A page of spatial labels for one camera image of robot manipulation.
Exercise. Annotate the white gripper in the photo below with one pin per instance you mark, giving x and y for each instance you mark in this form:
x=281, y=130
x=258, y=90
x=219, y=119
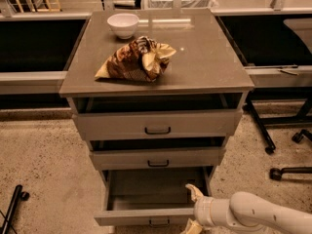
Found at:
x=203, y=209

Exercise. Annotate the grey bottom drawer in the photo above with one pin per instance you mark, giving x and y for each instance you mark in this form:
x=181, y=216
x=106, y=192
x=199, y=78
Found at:
x=155, y=197

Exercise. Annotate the grey drawer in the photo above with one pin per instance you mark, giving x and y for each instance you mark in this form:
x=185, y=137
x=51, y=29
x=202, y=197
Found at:
x=139, y=117
x=157, y=153
x=155, y=197

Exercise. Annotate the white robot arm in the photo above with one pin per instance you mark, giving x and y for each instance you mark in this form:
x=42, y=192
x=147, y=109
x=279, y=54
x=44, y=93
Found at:
x=244, y=213

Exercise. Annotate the grey middle drawer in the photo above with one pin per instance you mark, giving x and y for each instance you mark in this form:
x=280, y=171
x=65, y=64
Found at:
x=157, y=153

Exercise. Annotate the grey top drawer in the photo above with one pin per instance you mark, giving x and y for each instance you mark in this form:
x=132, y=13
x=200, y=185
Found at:
x=139, y=117

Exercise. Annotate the grey drawer cabinet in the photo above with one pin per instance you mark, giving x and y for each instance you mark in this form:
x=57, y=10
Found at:
x=204, y=62

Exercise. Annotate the black caster leg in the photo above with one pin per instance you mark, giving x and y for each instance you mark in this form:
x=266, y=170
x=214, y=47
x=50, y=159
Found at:
x=277, y=174

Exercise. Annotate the black wheeled stand base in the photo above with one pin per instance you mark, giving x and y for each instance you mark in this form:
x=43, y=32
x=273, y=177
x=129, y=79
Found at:
x=300, y=118

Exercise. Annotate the brown crumpled snack bag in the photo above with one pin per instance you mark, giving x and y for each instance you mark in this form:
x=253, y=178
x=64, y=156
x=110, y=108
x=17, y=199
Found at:
x=143, y=60

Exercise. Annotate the black stand leg left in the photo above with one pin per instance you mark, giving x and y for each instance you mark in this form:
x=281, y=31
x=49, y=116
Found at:
x=18, y=195

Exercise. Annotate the white bowl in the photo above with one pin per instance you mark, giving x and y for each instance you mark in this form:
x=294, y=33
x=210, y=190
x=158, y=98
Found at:
x=123, y=25

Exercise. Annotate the wire basket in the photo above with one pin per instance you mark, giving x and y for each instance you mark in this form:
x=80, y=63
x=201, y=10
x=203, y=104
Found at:
x=185, y=4

